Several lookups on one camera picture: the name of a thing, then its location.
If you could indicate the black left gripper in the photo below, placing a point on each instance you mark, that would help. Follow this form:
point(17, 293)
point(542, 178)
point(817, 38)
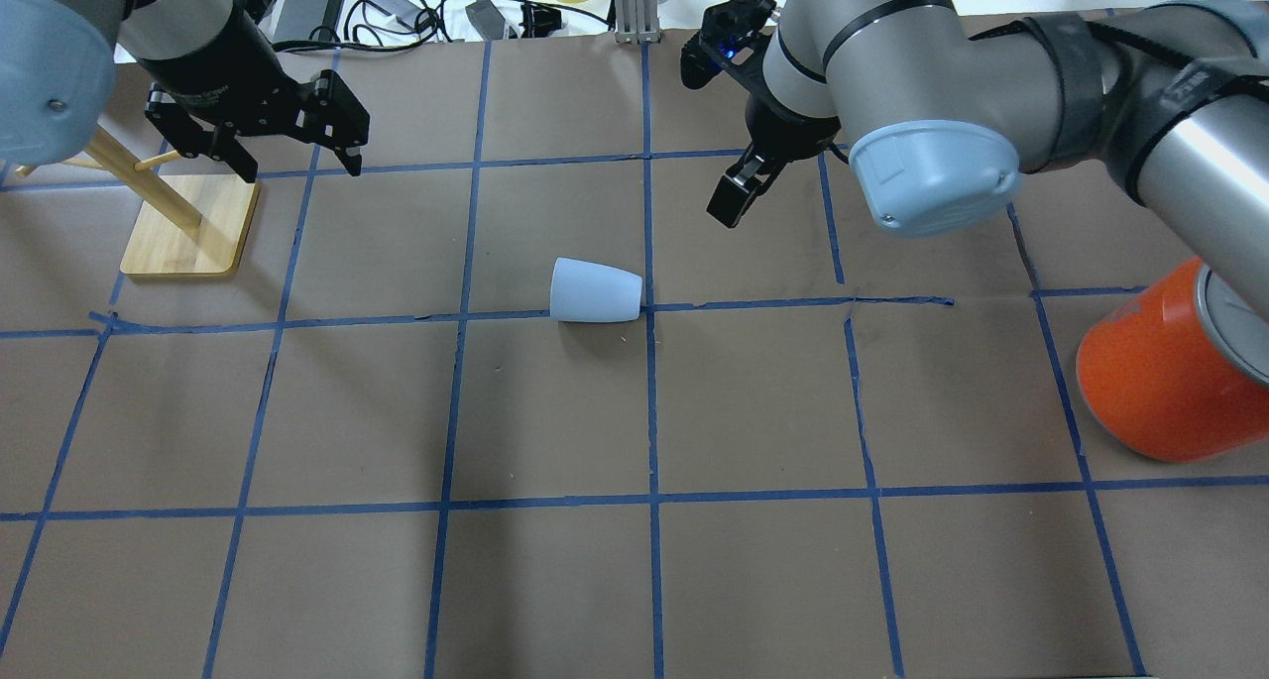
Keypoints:
point(220, 61)

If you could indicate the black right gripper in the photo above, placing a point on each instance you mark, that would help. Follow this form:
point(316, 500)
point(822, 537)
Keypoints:
point(783, 130)

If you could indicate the white plastic cup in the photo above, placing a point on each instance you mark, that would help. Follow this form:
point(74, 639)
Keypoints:
point(585, 292)

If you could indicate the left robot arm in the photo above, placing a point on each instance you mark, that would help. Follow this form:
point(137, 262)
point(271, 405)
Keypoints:
point(216, 81)

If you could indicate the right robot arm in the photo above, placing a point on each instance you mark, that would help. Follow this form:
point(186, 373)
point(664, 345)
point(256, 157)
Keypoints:
point(939, 126)

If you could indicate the bamboo mug tree stand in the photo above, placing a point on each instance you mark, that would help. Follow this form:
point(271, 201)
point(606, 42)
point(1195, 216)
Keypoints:
point(190, 226)

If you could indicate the black power adapter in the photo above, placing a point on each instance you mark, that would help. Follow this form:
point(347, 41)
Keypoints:
point(307, 20)

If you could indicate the small black adapter box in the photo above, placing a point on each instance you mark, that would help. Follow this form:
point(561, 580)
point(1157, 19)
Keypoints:
point(489, 22)

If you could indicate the orange cylindrical can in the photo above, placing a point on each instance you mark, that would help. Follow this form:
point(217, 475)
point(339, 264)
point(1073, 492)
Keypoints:
point(1178, 373)

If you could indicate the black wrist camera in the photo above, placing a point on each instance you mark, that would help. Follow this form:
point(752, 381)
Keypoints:
point(733, 36)

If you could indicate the aluminium profile post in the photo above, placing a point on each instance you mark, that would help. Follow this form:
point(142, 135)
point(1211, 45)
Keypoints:
point(637, 22)

